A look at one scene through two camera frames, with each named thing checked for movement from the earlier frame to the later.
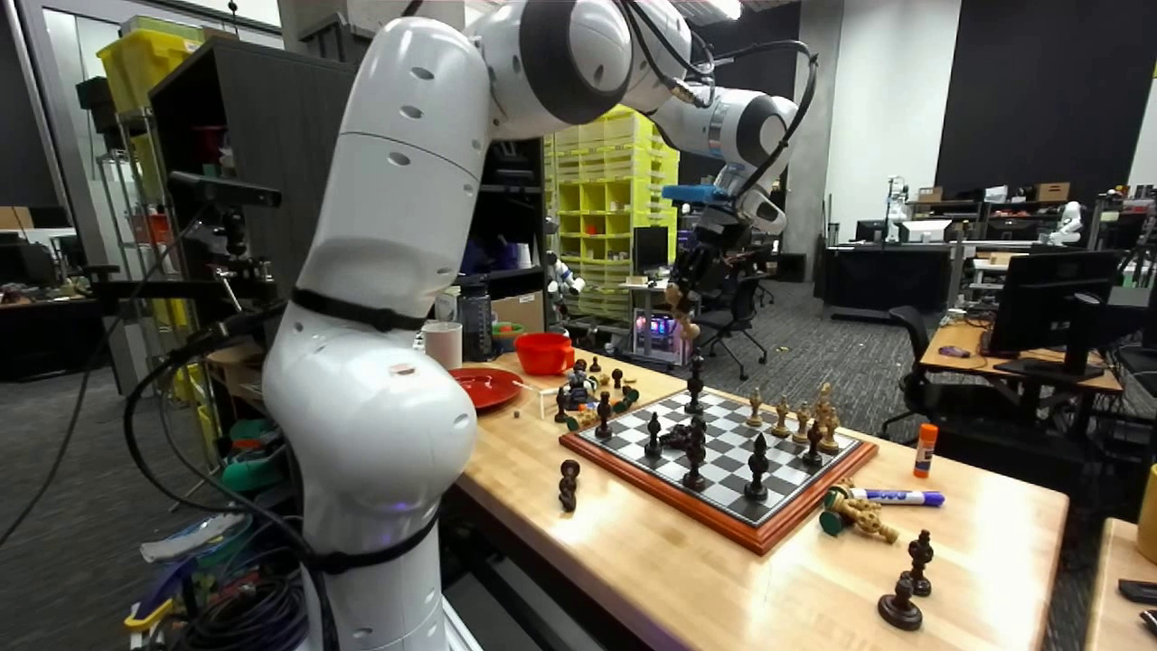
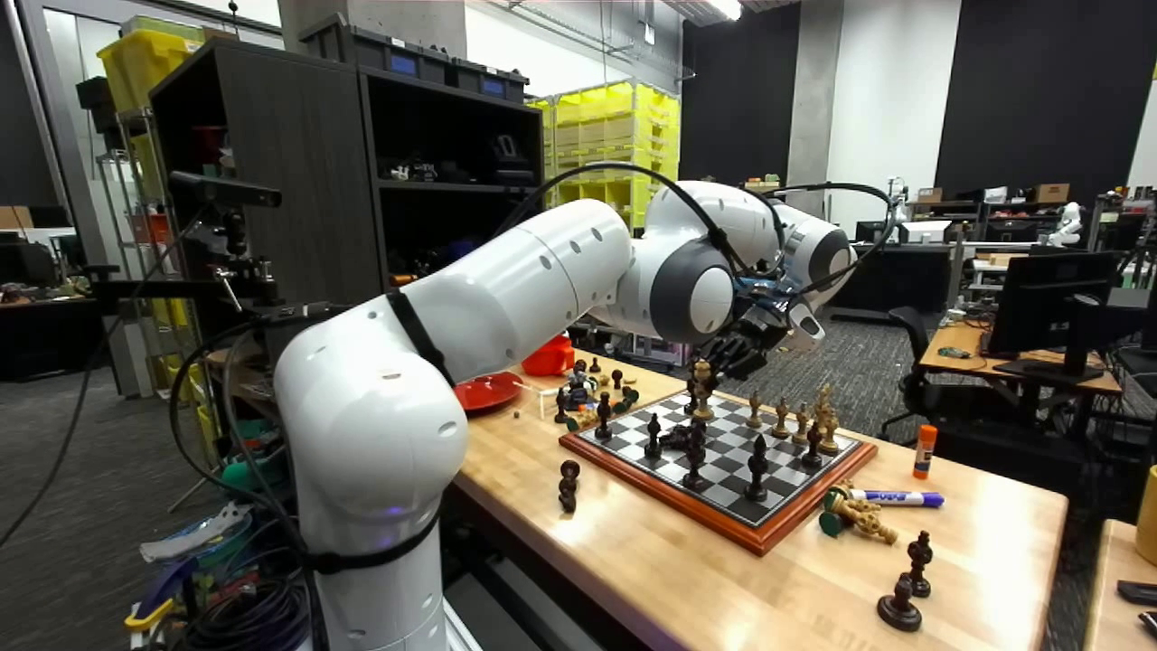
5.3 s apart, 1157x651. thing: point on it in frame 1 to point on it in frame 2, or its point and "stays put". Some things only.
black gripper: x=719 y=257 to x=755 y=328
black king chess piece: x=757 y=468 stays put
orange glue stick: x=924 y=451 stays put
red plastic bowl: x=545 y=353 stays put
